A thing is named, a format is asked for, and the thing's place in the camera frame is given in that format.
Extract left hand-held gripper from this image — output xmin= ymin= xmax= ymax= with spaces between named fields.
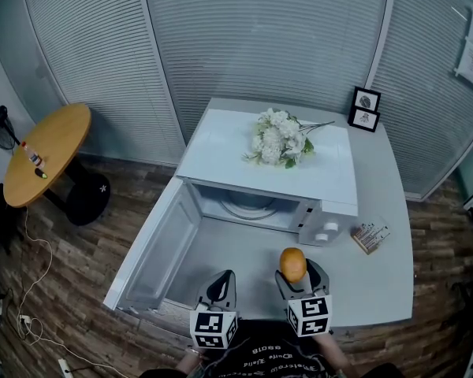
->
xmin=189 ymin=269 xmax=240 ymax=350

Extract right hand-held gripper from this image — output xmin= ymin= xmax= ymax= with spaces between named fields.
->
xmin=274 ymin=258 xmax=334 ymax=338

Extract round orange food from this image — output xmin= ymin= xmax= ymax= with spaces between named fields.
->
xmin=279 ymin=247 xmax=307 ymax=284

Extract white microwave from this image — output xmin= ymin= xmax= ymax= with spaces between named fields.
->
xmin=102 ymin=108 xmax=359 ymax=315

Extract person's right forearm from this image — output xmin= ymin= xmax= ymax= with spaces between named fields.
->
xmin=314 ymin=332 xmax=354 ymax=372

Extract person's left forearm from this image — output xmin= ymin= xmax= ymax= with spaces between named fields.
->
xmin=174 ymin=346 xmax=207 ymax=378

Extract glass microwave turntable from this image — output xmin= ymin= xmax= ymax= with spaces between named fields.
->
xmin=219 ymin=189 xmax=280 ymax=222

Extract wooden rack with metal tools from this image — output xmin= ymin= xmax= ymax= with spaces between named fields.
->
xmin=350 ymin=220 xmax=391 ymax=256

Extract person's black printed shirt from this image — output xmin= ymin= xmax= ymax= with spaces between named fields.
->
xmin=139 ymin=320 xmax=384 ymax=378

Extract white flower bouquet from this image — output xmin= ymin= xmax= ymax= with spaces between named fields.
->
xmin=242 ymin=107 xmax=336 ymax=169

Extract round wooden side table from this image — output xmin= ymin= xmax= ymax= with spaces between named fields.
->
xmin=2 ymin=102 xmax=112 ymax=228

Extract clear bottle red cap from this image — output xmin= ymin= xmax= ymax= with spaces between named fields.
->
xmin=20 ymin=141 xmax=47 ymax=169

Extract black picture frame small print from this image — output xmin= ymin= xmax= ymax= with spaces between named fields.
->
xmin=347 ymin=106 xmax=381 ymax=133

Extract white cable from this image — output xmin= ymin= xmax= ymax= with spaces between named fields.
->
xmin=17 ymin=206 xmax=132 ymax=369

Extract black picture frame round print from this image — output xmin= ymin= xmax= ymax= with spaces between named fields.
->
xmin=352 ymin=86 xmax=382 ymax=113

